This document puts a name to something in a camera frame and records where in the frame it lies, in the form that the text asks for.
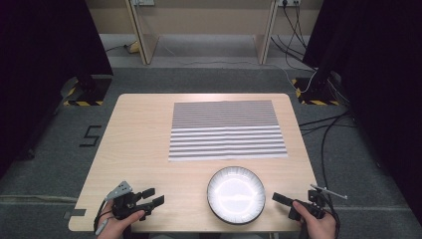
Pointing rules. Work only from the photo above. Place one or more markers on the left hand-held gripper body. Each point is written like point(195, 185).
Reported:
point(124, 202)

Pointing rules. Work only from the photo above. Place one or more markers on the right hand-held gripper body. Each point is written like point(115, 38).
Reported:
point(315, 202)

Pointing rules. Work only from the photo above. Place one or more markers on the person's left hand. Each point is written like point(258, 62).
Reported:
point(114, 227)

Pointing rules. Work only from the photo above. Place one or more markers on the person's right hand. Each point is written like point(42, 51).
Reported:
point(320, 229)

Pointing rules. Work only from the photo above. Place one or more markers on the grey tape piece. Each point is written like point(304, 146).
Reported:
point(74, 213)

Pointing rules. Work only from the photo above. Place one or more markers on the grey striped placemat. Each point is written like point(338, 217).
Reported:
point(225, 132)

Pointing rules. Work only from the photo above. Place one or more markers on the stand base with hazard tape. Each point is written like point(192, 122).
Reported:
point(315, 96)
point(89, 91)

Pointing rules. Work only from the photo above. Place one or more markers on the black curtain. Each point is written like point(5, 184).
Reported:
point(40, 66)
point(381, 83)

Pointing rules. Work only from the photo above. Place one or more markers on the yellow plug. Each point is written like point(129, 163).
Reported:
point(133, 48)

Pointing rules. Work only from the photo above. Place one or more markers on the white power strip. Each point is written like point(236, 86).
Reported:
point(288, 2)
point(142, 2)

